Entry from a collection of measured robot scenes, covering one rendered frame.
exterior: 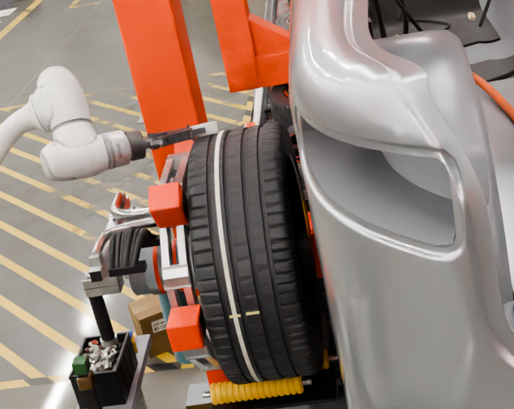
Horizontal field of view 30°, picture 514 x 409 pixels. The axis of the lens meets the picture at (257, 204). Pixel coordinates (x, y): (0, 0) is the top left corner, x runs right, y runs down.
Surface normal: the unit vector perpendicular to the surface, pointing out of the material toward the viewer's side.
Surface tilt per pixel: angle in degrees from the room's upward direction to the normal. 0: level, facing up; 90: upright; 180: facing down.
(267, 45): 90
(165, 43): 90
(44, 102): 57
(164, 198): 35
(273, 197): 40
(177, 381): 0
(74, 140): 46
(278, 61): 90
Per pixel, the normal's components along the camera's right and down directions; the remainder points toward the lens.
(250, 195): -0.18, -0.44
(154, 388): -0.19, -0.88
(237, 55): -0.04, 0.44
